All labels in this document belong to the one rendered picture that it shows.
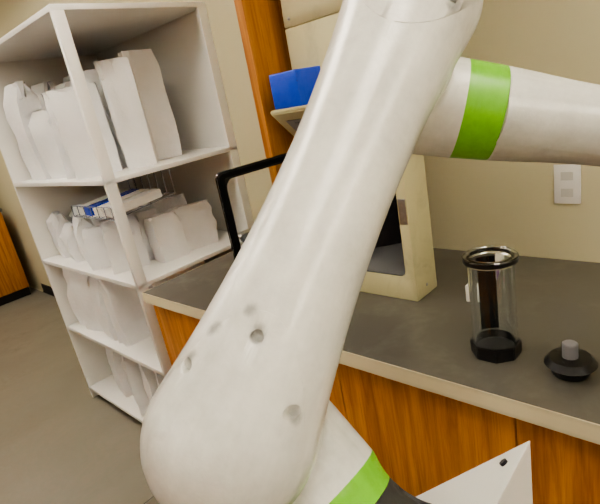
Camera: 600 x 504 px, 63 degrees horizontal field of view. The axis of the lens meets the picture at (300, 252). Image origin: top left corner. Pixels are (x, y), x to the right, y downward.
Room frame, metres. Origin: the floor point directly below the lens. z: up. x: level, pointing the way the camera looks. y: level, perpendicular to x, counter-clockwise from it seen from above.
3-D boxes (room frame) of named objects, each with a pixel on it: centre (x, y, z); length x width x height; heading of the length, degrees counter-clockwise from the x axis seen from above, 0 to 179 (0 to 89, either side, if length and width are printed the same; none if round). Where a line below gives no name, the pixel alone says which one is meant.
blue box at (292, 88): (1.37, -0.08, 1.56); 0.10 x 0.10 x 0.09; 44
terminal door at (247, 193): (1.35, 0.05, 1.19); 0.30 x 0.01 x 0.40; 127
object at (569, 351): (0.80, -0.47, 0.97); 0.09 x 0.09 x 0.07
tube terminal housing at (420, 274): (1.43, -0.28, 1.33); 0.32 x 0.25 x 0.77; 44
